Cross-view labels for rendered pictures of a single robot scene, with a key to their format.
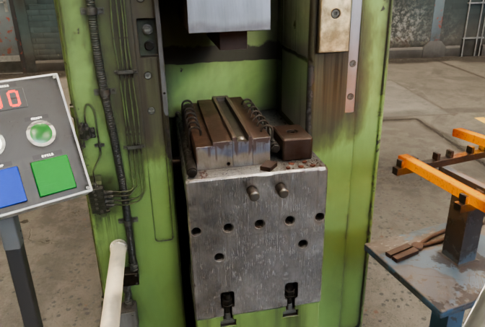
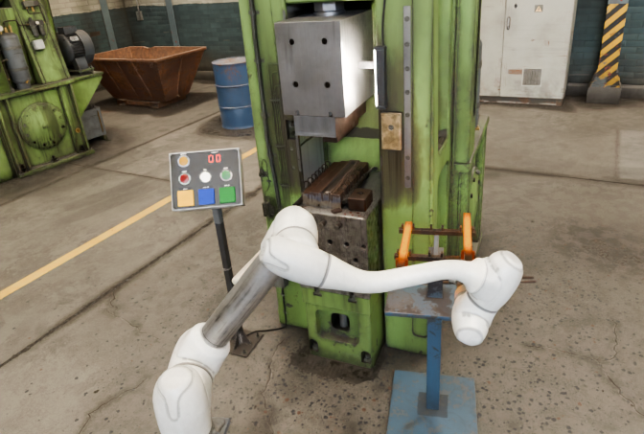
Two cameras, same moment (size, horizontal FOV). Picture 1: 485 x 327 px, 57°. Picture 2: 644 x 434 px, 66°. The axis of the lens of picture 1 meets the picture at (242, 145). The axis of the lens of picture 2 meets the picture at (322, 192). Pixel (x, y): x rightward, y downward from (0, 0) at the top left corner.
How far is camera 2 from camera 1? 150 cm
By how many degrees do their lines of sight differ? 33
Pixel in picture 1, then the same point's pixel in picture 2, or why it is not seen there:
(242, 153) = (325, 200)
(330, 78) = (393, 165)
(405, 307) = (492, 346)
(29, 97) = (224, 158)
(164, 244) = not seen: hidden behind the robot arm
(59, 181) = (228, 197)
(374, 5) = (421, 124)
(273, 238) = (338, 252)
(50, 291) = not seen: hidden behind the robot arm
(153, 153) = (294, 190)
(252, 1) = (325, 122)
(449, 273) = (415, 298)
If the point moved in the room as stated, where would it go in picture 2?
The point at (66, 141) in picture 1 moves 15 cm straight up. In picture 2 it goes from (236, 180) to (231, 150)
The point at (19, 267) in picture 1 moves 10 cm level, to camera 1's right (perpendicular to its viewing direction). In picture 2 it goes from (219, 232) to (234, 237)
